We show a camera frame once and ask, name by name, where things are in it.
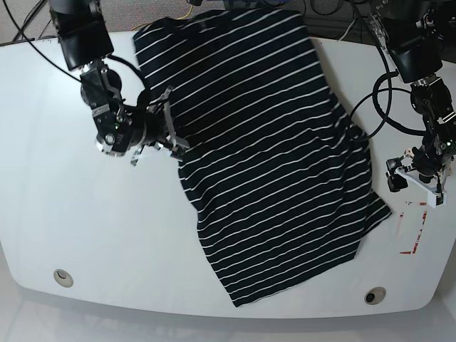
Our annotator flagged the black white striped t-shirt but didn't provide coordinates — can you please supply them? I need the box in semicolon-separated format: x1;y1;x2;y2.
133;9;391;307

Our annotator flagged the right table cable grommet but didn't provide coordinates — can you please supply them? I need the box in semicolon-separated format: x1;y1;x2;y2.
364;287;386;306

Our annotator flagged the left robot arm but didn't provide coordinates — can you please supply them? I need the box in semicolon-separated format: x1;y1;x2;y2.
366;1;455;207

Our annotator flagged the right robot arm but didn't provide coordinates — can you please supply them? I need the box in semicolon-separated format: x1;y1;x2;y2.
49;1;190;165

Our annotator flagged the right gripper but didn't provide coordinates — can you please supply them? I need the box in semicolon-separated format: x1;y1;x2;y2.
129;86;190;166

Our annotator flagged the white cable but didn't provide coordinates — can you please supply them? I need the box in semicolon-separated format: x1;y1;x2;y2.
338;17;359;41

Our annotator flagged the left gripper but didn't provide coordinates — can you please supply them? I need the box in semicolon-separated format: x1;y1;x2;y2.
385;147;450;196

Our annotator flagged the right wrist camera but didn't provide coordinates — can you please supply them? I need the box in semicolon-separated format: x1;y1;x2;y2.
170;146;187;161

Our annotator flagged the red tape rectangle marking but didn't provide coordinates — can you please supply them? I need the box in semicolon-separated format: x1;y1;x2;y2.
397;202;428;255

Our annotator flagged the left table cable grommet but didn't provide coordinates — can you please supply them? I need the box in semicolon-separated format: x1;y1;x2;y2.
53;269;74;288

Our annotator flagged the yellow cable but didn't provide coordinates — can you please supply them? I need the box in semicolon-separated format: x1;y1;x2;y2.
180;1;200;22

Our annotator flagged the table cable grommet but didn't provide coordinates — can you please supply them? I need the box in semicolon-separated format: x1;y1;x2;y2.
53;269;74;288
364;287;386;306

